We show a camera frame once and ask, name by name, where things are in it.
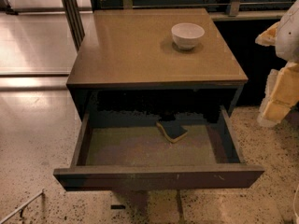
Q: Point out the white ceramic bowl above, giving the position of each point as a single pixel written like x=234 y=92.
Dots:
x=187 y=35

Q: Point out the metal frame post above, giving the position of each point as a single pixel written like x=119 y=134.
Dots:
x=74 y=21

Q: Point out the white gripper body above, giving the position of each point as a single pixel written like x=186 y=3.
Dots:
x=288 y=38

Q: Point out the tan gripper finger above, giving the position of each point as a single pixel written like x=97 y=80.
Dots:
x=268 y=37
x=281 y=95

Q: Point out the open top drawer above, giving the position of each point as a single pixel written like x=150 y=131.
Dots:
x=127 y=151

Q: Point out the metal rod on floor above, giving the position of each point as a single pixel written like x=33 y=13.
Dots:
x=19 y=210

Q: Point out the brown cabinet with counter top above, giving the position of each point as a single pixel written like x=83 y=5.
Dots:
x=134 y=49

